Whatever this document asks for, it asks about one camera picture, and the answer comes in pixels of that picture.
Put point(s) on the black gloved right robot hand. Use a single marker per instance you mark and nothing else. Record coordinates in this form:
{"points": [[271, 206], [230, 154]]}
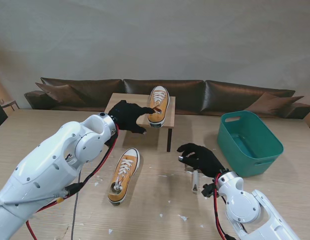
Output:
{"points": [[207, 161]]}

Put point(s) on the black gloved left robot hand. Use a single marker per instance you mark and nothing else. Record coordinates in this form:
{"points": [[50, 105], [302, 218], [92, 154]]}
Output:
{"points": [[124, 115]]}

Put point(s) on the beige hand brush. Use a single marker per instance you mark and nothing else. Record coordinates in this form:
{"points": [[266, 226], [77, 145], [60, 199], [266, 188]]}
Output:
{"points": [[194, 182]]}

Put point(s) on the yellow canvas sneaker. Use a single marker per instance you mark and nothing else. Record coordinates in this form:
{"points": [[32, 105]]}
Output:
{"points": [[159, 105], [122, 180]]}

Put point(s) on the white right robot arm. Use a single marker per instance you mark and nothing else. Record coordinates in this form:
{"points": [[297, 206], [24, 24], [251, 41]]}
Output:
{"points": [[242, 205]]}

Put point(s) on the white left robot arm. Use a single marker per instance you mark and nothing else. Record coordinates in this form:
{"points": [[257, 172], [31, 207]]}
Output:
{"points": [[45, 170]]}

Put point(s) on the small wooden stand black legs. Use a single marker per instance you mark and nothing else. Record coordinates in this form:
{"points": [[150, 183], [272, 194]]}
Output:
{"points": [[134, 98]]}

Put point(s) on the teal plastic basin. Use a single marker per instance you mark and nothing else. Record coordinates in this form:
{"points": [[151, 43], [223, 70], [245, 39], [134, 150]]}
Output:
{"points": [[247, 147]]}

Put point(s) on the brown cushion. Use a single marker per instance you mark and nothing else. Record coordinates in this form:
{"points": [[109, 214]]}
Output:
{"points": [[62, 93], [272, 103]]}

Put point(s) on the brown leather sofa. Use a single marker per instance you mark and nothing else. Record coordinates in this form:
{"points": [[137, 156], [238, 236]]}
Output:
{"points": [[189, 95]]}

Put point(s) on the small background side table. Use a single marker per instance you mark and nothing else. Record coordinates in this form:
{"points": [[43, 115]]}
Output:
{"points": [[8, 103]]}

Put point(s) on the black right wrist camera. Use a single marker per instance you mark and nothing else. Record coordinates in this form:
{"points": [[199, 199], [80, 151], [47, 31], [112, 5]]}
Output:
{"points": [[208, 191]]}

